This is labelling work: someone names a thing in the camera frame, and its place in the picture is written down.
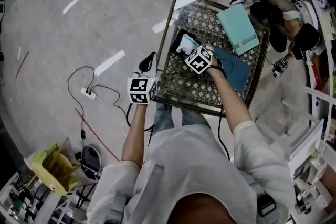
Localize dark blue box lid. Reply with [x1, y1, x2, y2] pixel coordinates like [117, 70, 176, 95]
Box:
[211, 47, 253, 93]

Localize grey shoulder strap black buckle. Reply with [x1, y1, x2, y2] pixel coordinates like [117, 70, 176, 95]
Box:
[244, 173, 278, 218]

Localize white power strip cable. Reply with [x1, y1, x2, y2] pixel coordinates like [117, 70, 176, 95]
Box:
[96, 95, 129, 137]

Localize cluttered metal rack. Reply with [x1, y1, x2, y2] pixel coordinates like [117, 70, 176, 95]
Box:
[0, 170, 89, 224]

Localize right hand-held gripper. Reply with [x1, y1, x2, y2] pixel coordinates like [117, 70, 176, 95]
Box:
[184, 44, 214, 76]

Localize person's left forearm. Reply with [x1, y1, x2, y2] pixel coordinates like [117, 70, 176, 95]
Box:
[121, 103, 148, 166]

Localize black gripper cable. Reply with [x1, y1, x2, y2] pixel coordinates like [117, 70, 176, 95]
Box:
[125, 102, 155, 145]
[216, 110, 231, 161]

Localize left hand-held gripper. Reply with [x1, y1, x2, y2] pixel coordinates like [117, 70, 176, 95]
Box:
[127, 51, 161, 105]

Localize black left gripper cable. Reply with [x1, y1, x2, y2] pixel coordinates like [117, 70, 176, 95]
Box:
[125, 102, 155, 145]

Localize person's white shirt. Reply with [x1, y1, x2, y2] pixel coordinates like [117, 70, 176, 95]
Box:
[86, 120, 298, 224]

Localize yellow paper bag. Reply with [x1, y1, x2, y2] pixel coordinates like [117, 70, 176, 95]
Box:
[24, 137, 82, 196]

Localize white power strip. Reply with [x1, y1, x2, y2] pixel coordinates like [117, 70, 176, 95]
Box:
[80, 86, 98, 101]

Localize white shelf unit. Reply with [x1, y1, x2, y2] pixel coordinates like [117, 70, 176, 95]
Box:
[286, 86, 336, 224]

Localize white item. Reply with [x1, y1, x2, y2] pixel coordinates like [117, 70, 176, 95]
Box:
[176, 34, 200, 55]

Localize person's right forearm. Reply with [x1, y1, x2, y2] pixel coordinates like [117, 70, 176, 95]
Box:
[206, 59, 253, 137]

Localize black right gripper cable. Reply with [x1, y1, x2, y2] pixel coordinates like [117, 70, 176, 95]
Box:
[216, 110, 231, 161]

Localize person's blue jeans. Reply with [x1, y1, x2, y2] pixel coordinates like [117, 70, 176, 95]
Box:
[153, 102, 211, 135]

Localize woven rattan side table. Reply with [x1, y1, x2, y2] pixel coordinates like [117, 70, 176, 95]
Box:
[152, 0, 271, 118]

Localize light teal flat box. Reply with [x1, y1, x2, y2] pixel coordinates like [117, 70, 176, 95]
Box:
[216, 4, 260, 56]

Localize black cable with adapter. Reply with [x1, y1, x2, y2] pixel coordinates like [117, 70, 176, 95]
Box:
[67, 66, 121, 141]

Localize grey round case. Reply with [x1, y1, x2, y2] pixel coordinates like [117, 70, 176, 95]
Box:
[75, 144, 103, 180]

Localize black box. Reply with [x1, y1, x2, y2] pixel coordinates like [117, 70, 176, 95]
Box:
[169, 29, 203, 57]

